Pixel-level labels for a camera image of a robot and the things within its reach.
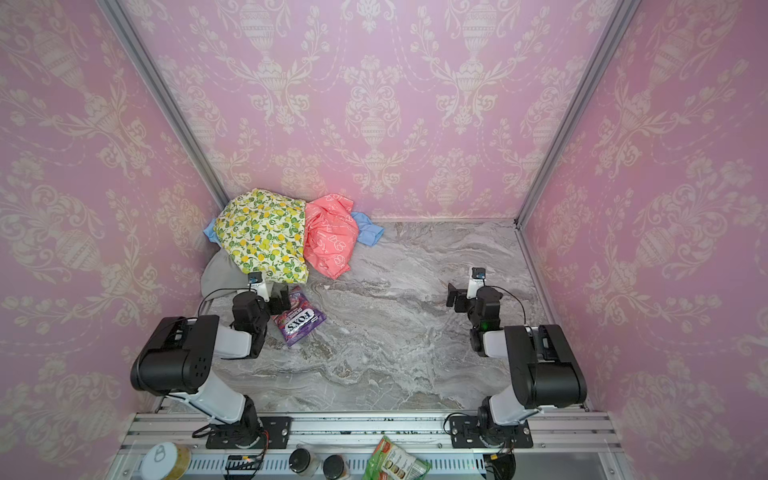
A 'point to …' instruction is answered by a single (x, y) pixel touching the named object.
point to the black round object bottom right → (503, 465)
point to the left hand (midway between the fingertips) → (273, 287)
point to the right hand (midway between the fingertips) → (466, 283)
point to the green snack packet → (388, 462)
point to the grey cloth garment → (220, 272)
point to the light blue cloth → (368, 232)
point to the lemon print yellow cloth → (264, 232)
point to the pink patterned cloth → (330, 234)
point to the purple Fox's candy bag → (302, 319)
